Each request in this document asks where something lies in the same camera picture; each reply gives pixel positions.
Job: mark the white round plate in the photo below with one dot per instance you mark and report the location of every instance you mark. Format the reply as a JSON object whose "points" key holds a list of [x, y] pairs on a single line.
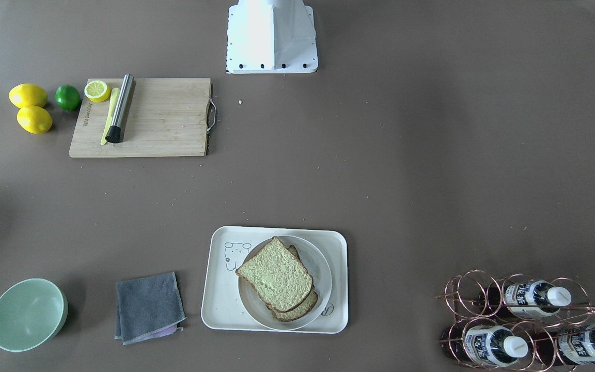
{"points": [[318, 267]]}

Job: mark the bread slice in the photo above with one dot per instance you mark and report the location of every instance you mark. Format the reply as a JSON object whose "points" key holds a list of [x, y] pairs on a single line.
{"points": [[300, 309], [252, 269]]}

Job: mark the cream rabbit tray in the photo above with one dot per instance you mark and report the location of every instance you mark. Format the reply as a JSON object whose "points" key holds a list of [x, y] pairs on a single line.
{"points": [[222, 308]]}

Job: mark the bread slice under egg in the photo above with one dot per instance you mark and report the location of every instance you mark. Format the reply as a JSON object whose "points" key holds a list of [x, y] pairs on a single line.
{"points": [[300, 309]]}

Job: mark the bamboo cutting board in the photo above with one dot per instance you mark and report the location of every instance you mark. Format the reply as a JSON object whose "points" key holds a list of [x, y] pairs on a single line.
{"points": [[166, 118]]}

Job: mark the steel muddler black tip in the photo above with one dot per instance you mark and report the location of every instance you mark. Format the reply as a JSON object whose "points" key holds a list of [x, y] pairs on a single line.
{"points": [[114, 130]]}

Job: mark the grey folded cloth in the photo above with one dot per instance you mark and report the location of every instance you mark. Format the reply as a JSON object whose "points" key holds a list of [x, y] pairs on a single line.
{"points": [[147, 308]]}

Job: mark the yellow plastic knife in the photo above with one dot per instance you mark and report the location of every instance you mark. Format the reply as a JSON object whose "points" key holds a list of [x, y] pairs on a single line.
{"points": [[113, 98]]}

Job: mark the half cut lemon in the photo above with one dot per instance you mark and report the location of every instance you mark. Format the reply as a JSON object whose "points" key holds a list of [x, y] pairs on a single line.
{"points": [[97, 91]]}

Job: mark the green lime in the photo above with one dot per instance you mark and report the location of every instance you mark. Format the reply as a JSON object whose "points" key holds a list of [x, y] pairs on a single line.
{"points": [[68, 98]]}

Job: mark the lower tea bottle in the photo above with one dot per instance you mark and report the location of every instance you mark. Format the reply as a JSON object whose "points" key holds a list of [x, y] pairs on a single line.
{"points": [[482, 345], [573, 346]]}

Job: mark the tea bottle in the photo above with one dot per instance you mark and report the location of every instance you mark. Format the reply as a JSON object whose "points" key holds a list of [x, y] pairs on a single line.
{"points": [[526, 300], [573, 346], [482, 345]]}

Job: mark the top tea bottle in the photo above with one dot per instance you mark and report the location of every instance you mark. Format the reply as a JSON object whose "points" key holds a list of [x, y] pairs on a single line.
{"points": [[526, 300]]}

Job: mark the yellow lemon lower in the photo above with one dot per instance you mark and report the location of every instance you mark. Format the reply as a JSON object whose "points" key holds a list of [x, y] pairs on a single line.
{"points": [[34, 119]]}

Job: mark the yellow lemon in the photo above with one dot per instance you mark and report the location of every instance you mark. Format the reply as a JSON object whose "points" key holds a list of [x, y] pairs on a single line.
{"points": [[34, 119], [28, 94]]}

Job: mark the yellow lemon upper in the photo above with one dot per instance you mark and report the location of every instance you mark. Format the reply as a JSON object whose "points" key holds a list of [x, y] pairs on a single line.
{"points": [[28, 94]]}

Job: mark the mint green bowl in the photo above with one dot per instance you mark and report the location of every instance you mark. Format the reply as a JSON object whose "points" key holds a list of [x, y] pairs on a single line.
{"points": [[31, 313]]}

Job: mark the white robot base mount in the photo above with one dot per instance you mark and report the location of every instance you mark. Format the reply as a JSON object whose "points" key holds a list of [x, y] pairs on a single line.
{"points": [[272, 37]]}

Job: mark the copper wire bottle rack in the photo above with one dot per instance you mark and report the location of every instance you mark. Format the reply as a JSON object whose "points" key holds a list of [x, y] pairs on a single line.
{"points": [[461, 291]]}

